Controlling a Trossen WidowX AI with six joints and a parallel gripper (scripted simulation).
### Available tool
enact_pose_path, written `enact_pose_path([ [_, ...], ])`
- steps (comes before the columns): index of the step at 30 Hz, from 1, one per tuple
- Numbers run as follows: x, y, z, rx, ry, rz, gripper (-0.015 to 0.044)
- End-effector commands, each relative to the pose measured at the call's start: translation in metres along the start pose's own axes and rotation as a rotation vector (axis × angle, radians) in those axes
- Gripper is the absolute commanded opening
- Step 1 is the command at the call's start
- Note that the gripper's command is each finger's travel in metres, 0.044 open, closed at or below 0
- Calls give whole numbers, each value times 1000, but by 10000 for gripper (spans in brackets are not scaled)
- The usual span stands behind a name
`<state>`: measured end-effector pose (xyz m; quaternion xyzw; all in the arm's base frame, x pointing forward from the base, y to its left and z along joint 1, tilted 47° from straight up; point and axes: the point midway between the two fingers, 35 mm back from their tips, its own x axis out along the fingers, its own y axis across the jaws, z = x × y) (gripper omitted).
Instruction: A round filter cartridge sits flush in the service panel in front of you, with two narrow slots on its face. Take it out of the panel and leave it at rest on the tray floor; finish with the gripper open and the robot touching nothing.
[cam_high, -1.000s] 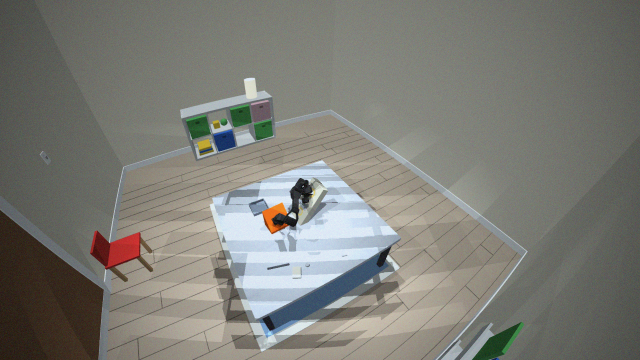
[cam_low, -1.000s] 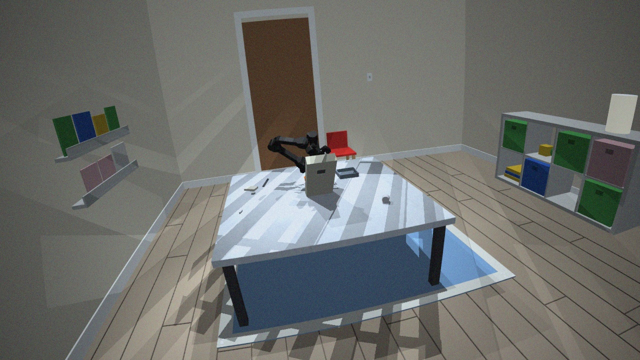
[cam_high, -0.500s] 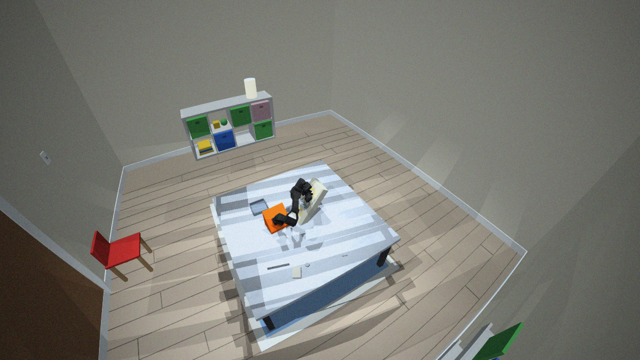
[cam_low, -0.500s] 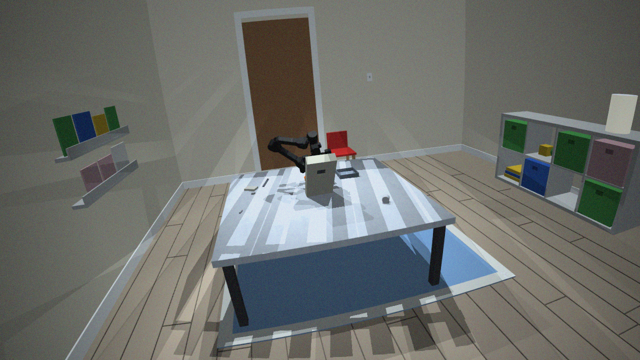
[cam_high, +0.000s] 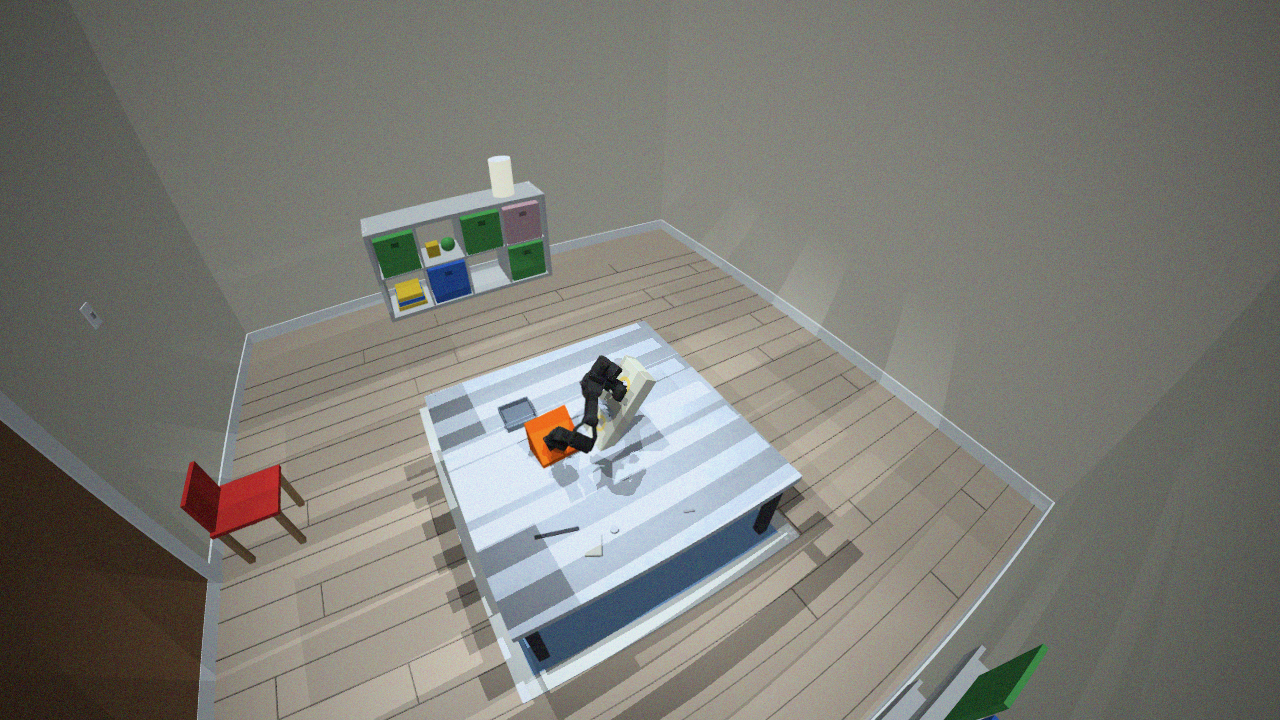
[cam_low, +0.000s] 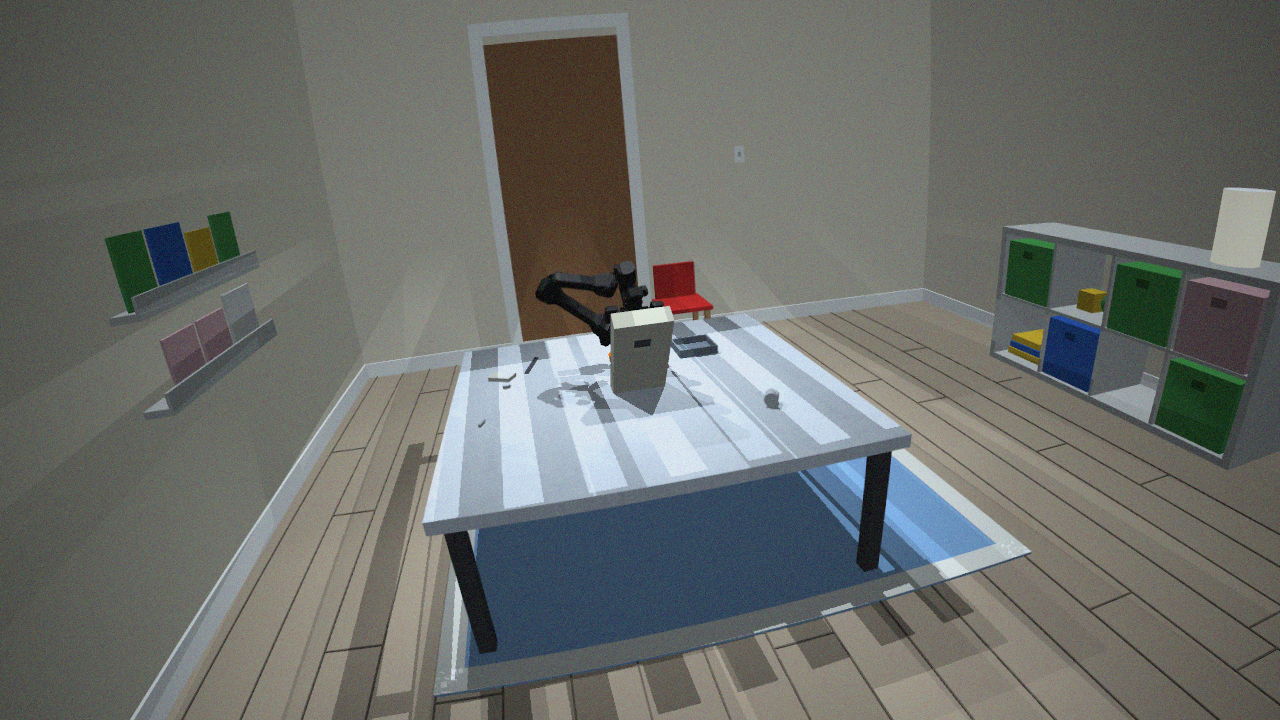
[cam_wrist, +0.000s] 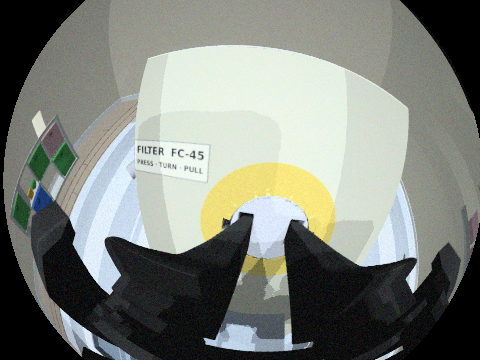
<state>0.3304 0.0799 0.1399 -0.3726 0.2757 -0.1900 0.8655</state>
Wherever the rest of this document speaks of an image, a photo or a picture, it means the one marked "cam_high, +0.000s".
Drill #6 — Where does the dark grey flat bar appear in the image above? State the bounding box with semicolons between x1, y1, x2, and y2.
534;527;579;541

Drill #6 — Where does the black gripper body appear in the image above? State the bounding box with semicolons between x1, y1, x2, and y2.
603;375;627;402

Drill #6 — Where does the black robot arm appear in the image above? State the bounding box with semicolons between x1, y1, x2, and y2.
543;355;622;454

